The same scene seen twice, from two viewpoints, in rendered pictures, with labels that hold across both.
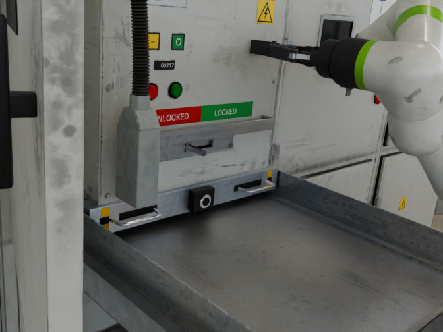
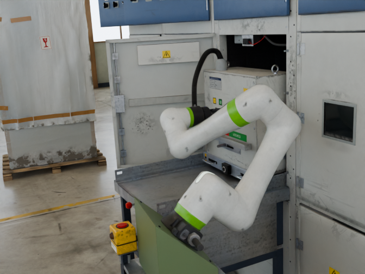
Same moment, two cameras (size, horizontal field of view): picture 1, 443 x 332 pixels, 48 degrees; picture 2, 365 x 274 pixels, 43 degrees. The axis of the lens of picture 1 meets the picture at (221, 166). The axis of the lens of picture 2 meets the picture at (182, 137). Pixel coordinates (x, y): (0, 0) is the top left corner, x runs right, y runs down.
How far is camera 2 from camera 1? 2.72 m
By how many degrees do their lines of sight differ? 103
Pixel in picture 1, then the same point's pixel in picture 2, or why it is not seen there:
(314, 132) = (330, 184)
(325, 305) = (156, 190)
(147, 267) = (171, 161)
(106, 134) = not seen: hidden behind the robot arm
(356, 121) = not seen: outside the picture
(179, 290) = (157, 164)
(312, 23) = (316, 104)
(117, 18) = (207, 92)
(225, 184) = (236, 168)
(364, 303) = (154, 194)
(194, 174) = (228, 157)
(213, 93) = not seen: hidden behind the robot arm
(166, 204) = (219, 163)
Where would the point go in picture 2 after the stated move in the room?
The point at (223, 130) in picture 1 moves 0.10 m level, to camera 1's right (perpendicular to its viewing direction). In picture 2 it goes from (225, 140) to (221, 145)
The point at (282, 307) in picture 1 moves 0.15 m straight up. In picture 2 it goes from (157, 184) to (156, 156)
